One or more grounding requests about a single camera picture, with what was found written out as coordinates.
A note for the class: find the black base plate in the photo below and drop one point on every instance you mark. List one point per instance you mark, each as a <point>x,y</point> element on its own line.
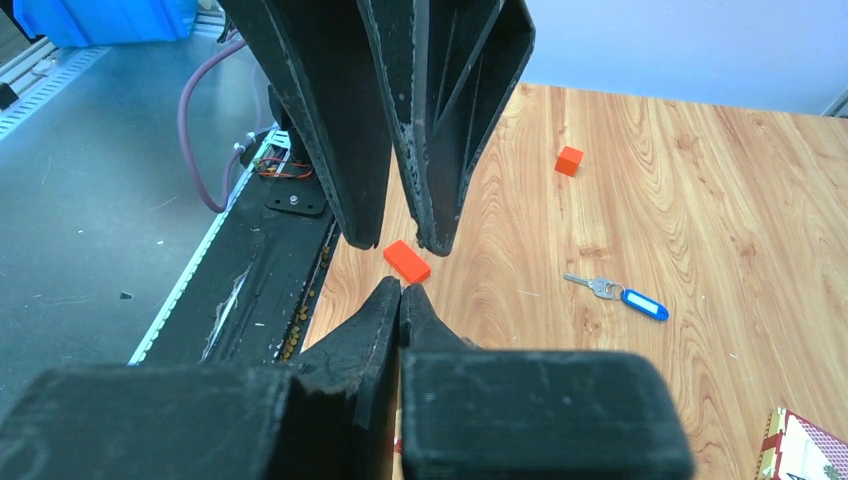
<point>246,294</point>

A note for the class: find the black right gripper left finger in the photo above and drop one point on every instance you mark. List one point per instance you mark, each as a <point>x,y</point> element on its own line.
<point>323,415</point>

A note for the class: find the blue tag key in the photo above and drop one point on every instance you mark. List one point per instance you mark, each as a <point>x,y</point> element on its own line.
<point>609,290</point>

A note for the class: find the playing card box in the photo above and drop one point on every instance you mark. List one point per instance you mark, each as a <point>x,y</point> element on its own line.
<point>795,448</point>

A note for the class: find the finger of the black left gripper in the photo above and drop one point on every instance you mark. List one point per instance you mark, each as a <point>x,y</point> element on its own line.
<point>446,71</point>
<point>318,60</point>

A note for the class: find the white slotted cable duct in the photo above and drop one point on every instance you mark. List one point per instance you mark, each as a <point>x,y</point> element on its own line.
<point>40,73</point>

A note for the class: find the blue plastic bin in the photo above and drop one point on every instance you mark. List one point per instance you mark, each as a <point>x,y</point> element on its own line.
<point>86,23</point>

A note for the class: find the small red cube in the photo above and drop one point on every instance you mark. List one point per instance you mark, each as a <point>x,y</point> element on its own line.
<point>568,161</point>

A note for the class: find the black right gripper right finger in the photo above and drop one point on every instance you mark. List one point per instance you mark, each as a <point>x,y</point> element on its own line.
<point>472,413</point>

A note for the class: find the small orange block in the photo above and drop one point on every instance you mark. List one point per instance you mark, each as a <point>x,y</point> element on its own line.
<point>406,262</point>

